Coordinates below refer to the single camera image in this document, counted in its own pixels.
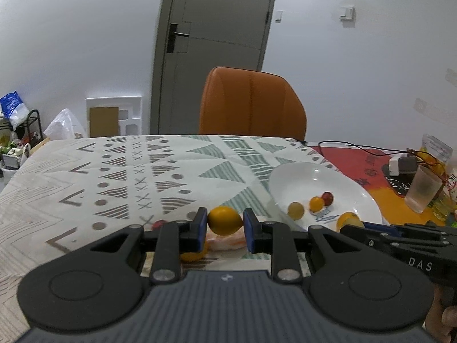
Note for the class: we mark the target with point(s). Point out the large orange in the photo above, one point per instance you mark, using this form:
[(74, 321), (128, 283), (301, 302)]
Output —
[(348, 218), (195, 256)]

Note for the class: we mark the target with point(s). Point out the person's right hand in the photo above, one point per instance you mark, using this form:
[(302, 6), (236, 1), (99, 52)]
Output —
[(441, 320)]

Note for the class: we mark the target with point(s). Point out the black metal rack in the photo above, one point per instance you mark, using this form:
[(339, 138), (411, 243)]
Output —
[(30, 131)]

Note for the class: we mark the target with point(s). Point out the blue white bag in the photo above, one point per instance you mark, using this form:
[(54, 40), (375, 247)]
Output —
[(14, 109)]

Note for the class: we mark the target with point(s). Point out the white ceramic plate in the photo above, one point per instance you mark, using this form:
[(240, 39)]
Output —
[(302, 181)]

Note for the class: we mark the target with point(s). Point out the plastic drink bottle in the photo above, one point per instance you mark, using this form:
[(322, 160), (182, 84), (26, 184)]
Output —
[(450, 183)]

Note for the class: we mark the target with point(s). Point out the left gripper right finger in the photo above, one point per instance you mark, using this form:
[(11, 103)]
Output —
[(275, 239)]

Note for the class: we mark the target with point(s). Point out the small pomelo segment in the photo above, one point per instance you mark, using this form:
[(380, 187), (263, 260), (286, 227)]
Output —
[(226, 243)]

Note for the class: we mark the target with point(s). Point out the brown longan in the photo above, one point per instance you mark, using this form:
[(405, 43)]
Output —
[(295, 210)]

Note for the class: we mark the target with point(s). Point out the orange leather chair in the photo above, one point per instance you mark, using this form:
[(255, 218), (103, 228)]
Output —
[(244, 102)]

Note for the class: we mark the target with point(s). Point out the red orange cartoon mat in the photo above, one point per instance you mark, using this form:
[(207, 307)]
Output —
[(366, 170)]

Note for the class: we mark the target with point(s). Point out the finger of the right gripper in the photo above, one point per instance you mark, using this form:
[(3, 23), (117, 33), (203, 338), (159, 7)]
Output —
[(375, 226)]

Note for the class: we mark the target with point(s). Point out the white plastic bag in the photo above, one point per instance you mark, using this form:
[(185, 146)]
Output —
[(65, 126)]

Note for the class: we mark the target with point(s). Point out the patterned white tablecloth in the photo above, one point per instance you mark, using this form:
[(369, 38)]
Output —
[(75, 191)]

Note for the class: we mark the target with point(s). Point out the white bag with box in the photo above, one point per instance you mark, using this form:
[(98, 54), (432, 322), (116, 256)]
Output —
[(13, 159)]

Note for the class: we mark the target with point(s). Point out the wall socket plate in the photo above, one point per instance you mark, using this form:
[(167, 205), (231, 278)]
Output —
[(429, 111)]

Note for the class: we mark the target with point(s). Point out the yellow snack packet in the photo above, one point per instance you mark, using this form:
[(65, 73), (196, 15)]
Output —
[(435, 153)]

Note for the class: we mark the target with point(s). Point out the black door handle lock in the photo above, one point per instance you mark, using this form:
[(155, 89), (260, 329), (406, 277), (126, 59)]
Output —
[(172, 35)]

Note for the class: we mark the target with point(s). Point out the small yellow kumquat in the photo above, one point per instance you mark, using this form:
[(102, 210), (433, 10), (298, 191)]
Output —
[(316, 204), (224, 221)]

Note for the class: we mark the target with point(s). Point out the frosted glass cup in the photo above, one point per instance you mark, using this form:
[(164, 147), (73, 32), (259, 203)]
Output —
[(424, 186)]

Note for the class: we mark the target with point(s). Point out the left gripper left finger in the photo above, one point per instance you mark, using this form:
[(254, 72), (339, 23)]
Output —
[(171, 240)]

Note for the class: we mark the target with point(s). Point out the dark red passion fruit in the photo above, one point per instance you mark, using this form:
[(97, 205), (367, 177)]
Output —
[(328, 198)]

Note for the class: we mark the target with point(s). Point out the large orange front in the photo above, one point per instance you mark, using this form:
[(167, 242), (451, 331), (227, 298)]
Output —
[(348, 218)]

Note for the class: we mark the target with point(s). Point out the white power adapter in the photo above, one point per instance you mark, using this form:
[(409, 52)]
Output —
[(401, 164)]

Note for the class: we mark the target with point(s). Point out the white foam packaging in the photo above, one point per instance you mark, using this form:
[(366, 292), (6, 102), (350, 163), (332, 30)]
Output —
[(118, 115)]

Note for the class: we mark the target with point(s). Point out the large orange back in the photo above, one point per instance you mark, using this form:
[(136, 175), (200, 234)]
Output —
[(195, 256)]

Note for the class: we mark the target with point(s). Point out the small white wall switch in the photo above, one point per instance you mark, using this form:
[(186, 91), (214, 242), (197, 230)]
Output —
[(278, 16)]

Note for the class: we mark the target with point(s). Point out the grey door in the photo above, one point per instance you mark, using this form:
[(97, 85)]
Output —
[(222, 33)]

